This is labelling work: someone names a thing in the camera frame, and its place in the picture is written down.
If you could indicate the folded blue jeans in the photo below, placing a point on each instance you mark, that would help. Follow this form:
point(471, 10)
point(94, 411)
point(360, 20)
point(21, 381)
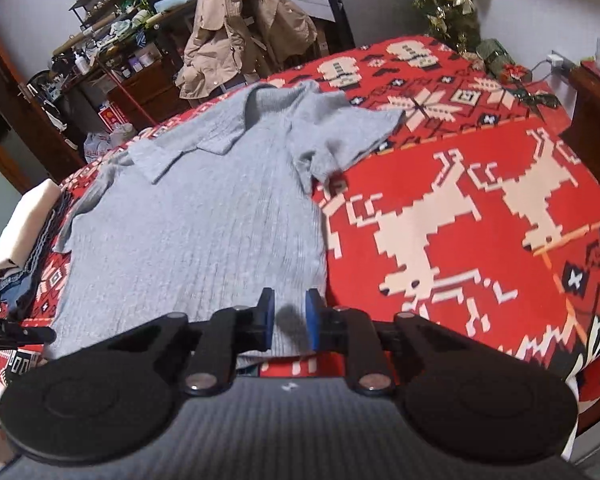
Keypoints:
point(12, 292)

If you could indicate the folded white cloth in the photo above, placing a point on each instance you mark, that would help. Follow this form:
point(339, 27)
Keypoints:
point(25, 225)

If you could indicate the beige jacket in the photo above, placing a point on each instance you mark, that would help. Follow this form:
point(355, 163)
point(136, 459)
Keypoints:
point(230, 35)

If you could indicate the small Christmas tree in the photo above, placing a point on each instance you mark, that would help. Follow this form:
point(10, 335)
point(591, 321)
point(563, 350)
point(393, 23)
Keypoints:
point(450, 5)

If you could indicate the folded dark grey cloth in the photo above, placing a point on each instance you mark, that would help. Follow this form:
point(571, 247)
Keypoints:
point(42, 245)

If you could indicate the wooden drawer cabinet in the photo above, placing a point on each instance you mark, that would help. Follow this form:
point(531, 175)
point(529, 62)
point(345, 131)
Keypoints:
point(145, 90)

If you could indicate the green camouflage bag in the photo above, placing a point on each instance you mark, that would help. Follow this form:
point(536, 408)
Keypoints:
point(495, 55)

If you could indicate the light blue folded cloth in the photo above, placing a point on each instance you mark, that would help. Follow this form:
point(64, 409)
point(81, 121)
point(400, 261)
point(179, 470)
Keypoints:
point(172, 2)

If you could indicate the white red plastic bag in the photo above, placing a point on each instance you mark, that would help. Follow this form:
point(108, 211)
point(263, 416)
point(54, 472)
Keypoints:
point(97, 146)

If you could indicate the wall socket with charger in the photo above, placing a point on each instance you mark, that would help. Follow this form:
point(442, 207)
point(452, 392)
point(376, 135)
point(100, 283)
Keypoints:
point(557, 61)

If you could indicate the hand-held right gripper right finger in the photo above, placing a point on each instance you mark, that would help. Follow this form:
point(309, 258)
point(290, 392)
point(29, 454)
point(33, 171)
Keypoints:
point(311, 320)

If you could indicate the grey knit shirt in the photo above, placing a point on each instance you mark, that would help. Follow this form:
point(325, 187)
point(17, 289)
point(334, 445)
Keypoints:
point(205, 220)

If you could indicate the red carton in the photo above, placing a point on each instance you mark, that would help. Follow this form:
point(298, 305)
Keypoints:
point(111, 112)

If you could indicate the red patterned blanket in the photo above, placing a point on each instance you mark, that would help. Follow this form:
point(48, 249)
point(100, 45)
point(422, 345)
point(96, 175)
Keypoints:
point(430, 170)

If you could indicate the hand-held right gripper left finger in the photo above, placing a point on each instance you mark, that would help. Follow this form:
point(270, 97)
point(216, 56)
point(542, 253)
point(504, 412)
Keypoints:
point(266, 320)

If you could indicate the wooden nightstand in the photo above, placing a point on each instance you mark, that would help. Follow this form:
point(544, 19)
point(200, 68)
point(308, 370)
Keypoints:
point(595, 120)

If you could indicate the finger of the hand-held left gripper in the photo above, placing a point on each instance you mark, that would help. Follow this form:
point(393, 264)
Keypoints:
point(20, 335)

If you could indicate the white lotion bottle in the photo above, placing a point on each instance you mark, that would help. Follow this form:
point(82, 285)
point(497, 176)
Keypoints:
point(81, 63)

